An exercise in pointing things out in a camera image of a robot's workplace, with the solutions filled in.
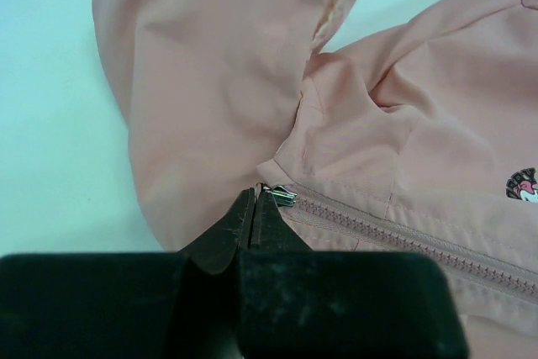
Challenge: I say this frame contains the pink hooded zip jacket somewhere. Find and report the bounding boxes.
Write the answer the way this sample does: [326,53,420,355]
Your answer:
[92,0,537,358]

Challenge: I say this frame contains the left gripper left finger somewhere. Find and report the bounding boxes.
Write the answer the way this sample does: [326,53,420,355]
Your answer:
[180,188,256,274]

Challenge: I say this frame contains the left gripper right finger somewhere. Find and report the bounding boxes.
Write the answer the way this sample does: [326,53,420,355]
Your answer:
[250,188,312,251]

